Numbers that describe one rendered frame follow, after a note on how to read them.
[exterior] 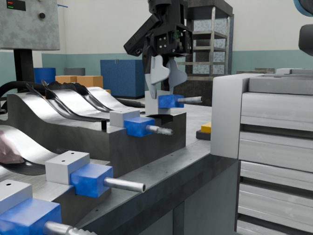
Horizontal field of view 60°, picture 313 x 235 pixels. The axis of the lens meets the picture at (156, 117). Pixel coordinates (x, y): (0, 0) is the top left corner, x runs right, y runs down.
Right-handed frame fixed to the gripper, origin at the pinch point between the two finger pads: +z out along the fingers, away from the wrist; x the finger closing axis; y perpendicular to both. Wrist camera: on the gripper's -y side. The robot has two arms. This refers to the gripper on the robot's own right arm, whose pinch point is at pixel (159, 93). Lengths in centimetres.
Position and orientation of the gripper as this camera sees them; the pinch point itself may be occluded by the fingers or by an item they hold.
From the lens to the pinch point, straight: 62.5
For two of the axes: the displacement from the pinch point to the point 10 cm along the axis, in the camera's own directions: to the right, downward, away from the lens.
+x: 6.1, -0.2, 7.9
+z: 0.3, 10.0, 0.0
